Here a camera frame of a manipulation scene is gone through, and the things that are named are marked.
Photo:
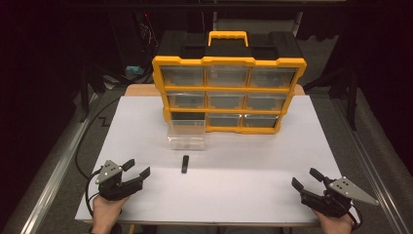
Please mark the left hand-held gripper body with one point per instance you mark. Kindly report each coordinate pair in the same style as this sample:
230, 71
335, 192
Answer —
112, 187

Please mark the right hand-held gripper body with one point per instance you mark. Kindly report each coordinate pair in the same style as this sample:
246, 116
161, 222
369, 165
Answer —
334, 200

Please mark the small black rectangular object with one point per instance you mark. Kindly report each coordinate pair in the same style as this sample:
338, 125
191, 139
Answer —
185, 164

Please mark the clear plastic drawer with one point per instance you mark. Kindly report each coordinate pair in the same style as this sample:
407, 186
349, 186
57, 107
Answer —
186, 136

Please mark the person's right hand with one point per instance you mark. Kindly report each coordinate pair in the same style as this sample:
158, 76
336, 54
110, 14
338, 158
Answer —
336, 225

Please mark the person's left hand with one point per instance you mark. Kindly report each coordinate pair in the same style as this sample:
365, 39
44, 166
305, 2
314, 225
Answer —
105, 213

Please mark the white table board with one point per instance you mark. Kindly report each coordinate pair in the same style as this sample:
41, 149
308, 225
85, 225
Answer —
227, 191

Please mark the black stand legs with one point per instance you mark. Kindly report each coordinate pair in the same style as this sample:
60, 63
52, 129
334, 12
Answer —
352, 97
86, 94

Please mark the teal object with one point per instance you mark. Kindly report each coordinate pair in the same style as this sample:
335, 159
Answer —
134, 70

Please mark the grid of clear drawers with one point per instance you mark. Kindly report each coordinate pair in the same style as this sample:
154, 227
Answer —
227, 97

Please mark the yellow and black organizer cabinet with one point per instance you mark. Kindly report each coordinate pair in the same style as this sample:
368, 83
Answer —
229, 53

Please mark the metal floor rail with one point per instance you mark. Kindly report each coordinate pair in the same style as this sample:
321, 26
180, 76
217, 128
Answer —
373, 169
55, 169

